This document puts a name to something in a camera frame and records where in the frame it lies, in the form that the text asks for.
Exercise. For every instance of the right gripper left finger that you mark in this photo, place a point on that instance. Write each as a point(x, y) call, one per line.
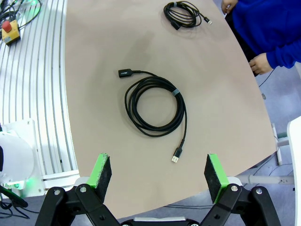
point(102, 174)

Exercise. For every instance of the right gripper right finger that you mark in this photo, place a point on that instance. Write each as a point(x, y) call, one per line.
point(214, 179)

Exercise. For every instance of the person's left forearm blue sleeve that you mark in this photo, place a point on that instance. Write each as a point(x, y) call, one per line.
point(284, 56)

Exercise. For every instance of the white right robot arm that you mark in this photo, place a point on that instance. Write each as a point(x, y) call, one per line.
point(16, 155)

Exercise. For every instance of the person's left hand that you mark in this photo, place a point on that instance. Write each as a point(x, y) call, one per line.
point(261, 64)

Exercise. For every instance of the person's right hand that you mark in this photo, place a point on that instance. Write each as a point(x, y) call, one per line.
point(227, 5)

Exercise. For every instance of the person in blue hoodie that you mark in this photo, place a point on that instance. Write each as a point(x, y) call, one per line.
point(270, 23)

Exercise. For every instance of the yellow emergency stop box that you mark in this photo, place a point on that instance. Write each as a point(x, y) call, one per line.
point(11, 34)

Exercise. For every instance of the aluminium rail frame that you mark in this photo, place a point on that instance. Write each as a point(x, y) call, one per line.
point(47, 94)

